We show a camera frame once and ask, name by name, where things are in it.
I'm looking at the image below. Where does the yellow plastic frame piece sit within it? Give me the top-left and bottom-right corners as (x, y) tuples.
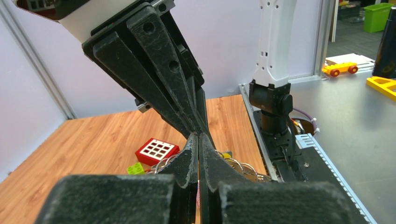
(366, 76), (396, 101)

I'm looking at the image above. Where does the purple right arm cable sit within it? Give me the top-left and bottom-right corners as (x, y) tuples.
(292, 107), (320, 136)

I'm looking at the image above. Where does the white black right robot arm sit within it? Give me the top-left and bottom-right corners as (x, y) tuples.
(13, 0), (297, 164)

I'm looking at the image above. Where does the toy brick car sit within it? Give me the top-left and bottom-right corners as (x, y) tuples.
(127, 162), (146, 175)

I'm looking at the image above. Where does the yellow toy car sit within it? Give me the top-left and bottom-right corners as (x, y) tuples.
(322, 62), (359, 77)

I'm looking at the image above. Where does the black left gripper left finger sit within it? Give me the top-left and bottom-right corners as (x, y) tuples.
(35, 133), (198, 224)

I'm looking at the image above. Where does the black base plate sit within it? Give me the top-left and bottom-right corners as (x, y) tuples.
(253, 110), (360, 224)

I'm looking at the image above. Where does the key with yellow tag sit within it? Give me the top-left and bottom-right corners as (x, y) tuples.
(217, 151), (233, 159)

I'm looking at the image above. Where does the black cylinder object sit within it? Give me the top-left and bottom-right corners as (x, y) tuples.
(372, 5), (396, 79)

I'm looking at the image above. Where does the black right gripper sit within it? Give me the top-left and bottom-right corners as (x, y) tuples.
(82, 0), (212, 140)

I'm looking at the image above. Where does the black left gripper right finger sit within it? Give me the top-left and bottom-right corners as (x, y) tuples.
(199, 133), (361, 224)

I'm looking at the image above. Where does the green plastic bin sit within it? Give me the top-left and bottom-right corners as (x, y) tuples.
(363, 3), (393, 33)

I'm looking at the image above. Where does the red white toy brick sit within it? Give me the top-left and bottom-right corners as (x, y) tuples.
(135, 138), (180, 166)

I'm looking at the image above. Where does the slotted white cable duct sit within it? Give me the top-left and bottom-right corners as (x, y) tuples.
(296, 134), (377, 224)

